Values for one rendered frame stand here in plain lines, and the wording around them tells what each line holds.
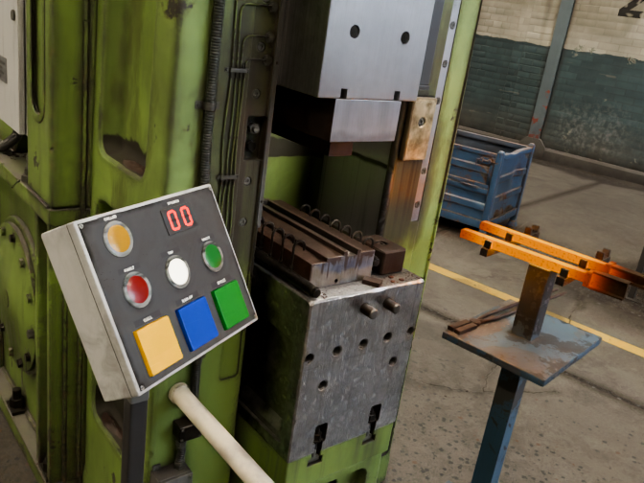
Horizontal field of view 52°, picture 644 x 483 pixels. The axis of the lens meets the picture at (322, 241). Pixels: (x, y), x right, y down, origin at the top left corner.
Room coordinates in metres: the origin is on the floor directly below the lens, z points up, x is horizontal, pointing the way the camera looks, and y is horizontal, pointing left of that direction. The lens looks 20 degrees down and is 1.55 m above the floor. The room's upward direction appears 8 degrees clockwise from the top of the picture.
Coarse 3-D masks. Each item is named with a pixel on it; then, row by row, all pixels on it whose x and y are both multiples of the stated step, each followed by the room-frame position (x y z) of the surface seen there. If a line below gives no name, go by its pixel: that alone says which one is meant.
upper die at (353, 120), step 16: (288, 96) 1.55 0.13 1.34; (304, 96) 1.51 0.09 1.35; (288, 112) 1.54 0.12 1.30; (304, 112) 1.50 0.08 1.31; (320, 112) 1.46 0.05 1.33; (336, 112) 1.43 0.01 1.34; (352, 112) 1.46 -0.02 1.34; (368, 112) 1.49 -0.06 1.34; (384, 112) 1.52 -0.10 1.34; (304, 128) 1.50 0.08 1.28; (320, 128) 1.45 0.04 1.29; (336, 128) 1.43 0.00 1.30; (352, 128) 1.46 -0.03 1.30; (368, 128) 1.49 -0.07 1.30; (384, 128) 1.53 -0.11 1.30
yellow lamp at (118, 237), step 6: (114, 228) 0.95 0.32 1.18; (120, 228) 0.96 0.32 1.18; (108, 234) 0.94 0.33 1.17; (114, 234) 0.95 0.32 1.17; (120, 234) 0.95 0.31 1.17; (126, 234) 0.97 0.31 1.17; (108, 240) 0.93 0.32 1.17; (114, 240) 0.94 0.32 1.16; (120, 240) 0.95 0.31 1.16; (126, 240) 0.96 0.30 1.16; (114, 246) 0.93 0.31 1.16; (120, 246) 0.94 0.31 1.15; (126, 246) 0.96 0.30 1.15
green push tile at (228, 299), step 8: (216, 288) 1.09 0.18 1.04; (224, 288) 1.10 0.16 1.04; (232, 288) 1.11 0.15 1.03; (240, 288) 1.13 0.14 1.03; (216, 296) 1.07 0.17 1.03; (224, 296) 1.09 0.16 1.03; (232, 296) 1.10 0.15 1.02; (240, 296) 1.12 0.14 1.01; (216, 304) 1.07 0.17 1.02; (224, 304) 1.08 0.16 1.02; (232, 304) 1.09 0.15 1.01; (240, 304) 1.11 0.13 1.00; (224, 312) 1.07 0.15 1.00; (232, 312) 1.08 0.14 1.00; (240, 312) 1.10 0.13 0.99; (248, 312) 1.12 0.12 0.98; (224, 320) 1.06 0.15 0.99; (232, 320) 1.07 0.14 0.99; (240, 320) 1.09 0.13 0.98; (224, 328) 1.06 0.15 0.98
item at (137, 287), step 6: (132, 276) 0.94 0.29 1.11; (138, 276) 0.95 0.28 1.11; (132, 282) 0.93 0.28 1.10; (138, 282) 0.94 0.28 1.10; (144, 282) 0.95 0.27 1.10; (132, 288) 0.92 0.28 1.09; (138, 288) 0.93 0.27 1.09; (144, 288) 0.94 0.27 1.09; (132, 294) 0.92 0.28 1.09; (138, 294) 0.93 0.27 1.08; (144, 294) 0.94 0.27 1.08; (132, 300) 0.91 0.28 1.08; (138, 300) 0.92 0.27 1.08; (144, 300) 0.93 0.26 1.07
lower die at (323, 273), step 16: (288, 208) 1.80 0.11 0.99; (288, 224) 1.66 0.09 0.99; (320, 224) 1.69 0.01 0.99; (288, 240) 1.57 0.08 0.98; (304, 240) 1.56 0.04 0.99; (320, 240) 1.56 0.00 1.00; (352, 240) 1.60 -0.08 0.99; (272, 256) 1.54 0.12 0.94; (288, 256) 1.49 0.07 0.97; (304, 256) 1.47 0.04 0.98; (320, 256) 1.47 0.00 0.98; (336, 256) 1.47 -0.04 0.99; (352, 256) 1.50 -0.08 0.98; (368, 256) 1.54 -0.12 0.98; (304, 272) 1.44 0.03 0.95; (320, 272) 1.44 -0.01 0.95; (336, 272) 1.48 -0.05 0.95; (352, 272) 1.51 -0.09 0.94; (368, 272) 1.55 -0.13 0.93
